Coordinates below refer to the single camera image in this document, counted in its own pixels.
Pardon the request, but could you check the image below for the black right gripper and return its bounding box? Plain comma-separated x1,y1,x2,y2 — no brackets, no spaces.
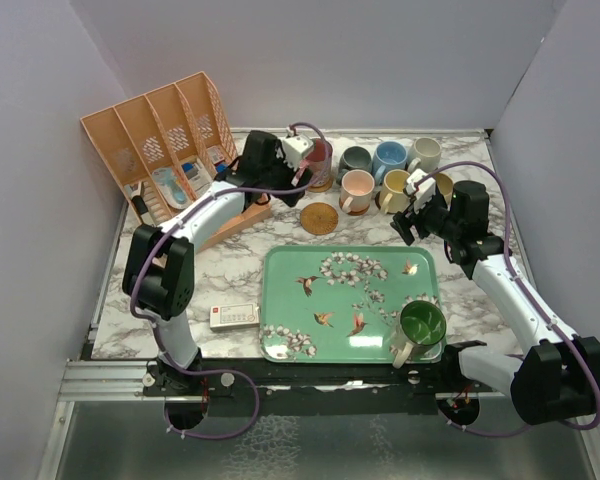
392,191,462,244

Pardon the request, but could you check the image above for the tan ceramic mug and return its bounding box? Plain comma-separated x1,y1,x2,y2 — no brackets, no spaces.
434,173,454,206

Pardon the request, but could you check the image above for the red ceramic mug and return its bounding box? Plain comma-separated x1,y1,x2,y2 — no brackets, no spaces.
300,138,333,187

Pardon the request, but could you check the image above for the yellow ceramic mug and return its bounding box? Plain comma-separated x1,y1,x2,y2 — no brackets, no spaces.
378,169,410,214

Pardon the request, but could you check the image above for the cream ceramic mug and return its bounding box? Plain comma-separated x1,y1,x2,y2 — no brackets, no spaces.
406,137,442,173

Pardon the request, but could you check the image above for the grey ceramic mug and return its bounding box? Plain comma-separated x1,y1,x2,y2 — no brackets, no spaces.
336,146,373,185

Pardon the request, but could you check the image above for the pink ceramic mug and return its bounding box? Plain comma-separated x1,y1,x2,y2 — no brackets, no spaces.
339,170,375,214

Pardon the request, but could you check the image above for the blue ceramic mug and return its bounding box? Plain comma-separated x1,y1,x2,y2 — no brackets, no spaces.
372,141,408,186

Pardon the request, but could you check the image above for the green floral mug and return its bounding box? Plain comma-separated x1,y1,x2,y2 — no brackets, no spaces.
389,300,447,369

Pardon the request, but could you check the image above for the green floral tray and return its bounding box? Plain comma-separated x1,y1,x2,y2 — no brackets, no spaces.
259,245,440,365

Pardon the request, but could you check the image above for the light wooden coaster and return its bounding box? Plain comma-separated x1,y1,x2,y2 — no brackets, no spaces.
347,207,369,216

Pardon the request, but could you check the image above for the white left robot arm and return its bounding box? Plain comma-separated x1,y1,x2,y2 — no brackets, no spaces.
122,123,314,395

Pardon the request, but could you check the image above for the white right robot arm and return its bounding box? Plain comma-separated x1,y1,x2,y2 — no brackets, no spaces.
391,171,600,427

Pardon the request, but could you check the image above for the white red small box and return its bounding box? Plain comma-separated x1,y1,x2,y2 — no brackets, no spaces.
207,146,227,165

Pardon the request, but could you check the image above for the white printed paper pack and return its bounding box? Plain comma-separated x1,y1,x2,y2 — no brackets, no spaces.
182,159,213,196

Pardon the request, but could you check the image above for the light blue packaged tool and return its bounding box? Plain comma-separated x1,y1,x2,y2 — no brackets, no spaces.
151,167,197,210

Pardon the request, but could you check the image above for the orange plastic file organizer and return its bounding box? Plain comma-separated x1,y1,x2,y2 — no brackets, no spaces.
79,71,274,254

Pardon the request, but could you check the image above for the white small card box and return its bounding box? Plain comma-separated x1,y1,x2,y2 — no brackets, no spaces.
209,303,260,331

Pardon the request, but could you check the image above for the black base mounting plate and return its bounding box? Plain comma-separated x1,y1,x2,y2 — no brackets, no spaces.
79,339,501,436

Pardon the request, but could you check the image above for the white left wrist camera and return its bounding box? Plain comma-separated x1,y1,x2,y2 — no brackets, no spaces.
281,134,314,171

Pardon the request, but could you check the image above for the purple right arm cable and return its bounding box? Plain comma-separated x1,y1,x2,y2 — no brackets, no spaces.
404,160,600,439

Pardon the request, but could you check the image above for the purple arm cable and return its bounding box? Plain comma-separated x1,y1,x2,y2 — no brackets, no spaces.
129,121,329,441
404,160,600,439

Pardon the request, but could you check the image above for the black handled utility tool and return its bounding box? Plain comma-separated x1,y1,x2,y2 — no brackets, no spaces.
125,182,157,226

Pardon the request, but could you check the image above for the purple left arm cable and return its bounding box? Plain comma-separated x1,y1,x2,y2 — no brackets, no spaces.
129,121,329,441

